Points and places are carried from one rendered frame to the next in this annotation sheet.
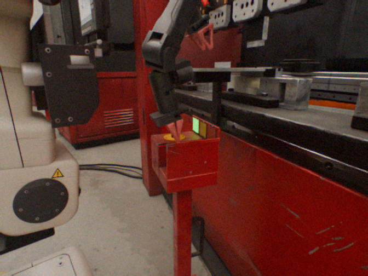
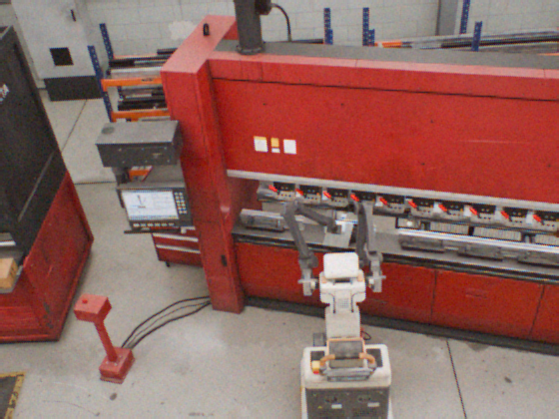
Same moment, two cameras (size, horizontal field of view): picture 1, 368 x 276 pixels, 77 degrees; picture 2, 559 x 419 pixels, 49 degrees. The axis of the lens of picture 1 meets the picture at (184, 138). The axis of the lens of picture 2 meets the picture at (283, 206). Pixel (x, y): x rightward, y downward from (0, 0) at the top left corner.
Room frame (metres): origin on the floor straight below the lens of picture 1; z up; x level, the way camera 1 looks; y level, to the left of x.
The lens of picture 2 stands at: (-0.95, 2.58, 4.05)
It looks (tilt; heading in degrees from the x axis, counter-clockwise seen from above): 40 degrees down; 311
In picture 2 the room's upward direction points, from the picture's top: 5 degrees counter-clockwise
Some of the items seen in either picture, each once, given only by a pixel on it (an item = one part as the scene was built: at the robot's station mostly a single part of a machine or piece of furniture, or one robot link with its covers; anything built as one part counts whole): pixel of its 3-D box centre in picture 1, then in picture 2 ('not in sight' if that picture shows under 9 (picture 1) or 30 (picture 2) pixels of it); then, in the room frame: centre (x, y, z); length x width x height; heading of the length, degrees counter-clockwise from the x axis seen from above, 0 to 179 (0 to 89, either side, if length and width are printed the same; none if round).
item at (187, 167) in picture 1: (182, 149); not in sight; (0.70, 0.01, 0.75); 0.20 x 0.16 x 0.18; 20
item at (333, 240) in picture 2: (220, 69); (337, 233); (0.89, -0.14, 1.00); 0.26 x 0.18 x 0.01; 112
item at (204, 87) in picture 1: (194, 81); (273, 219); (1.46, -0.06, 0.92); 0.50 x 0.06 x 0.10; 22
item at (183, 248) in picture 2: not in sight; (186, 216); (2.47, -0.03, 0.50); 0.50 x 0.50 x 1.00; 22
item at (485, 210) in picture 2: not in sight; (483, 209); (0.05, -0.64, 1.26); 0.15 x 0.09 x 0.17; 22
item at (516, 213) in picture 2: not in sight; (514, 212); (-0.14, -0.72, 1.26); 0.15 x 0.09 x 0.17; 22
